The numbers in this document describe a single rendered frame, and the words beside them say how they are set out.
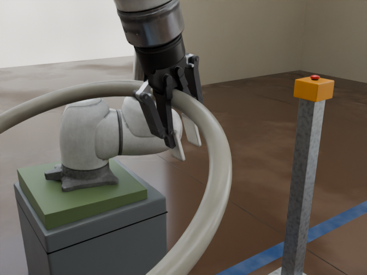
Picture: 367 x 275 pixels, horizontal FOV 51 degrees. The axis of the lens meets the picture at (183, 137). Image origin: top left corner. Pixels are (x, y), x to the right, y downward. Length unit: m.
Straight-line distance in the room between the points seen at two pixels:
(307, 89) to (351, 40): 5.75
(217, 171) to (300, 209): 1.49
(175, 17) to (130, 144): 0.74
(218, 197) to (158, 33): 0.24
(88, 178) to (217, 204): 0.87
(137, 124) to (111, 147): 0.11
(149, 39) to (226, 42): 6.17
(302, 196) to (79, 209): 1.10
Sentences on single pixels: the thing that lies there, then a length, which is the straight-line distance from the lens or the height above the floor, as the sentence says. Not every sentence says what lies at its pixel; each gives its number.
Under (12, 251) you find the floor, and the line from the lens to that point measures 2.59.
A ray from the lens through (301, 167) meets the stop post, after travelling 1.87.
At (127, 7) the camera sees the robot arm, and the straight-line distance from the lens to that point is 0.55.
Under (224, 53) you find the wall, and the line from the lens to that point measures 6.71.
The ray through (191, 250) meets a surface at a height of 1.18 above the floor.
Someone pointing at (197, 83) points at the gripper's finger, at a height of 1.28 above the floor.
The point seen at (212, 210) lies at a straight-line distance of 0.44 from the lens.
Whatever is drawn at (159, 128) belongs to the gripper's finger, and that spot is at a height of 1.22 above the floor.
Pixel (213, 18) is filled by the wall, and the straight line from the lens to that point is 6.49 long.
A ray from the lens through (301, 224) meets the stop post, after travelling 2.00.
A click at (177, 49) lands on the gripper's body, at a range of 0.58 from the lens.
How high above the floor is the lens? 1.43
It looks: 20 degrees down
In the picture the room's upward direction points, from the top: straight up
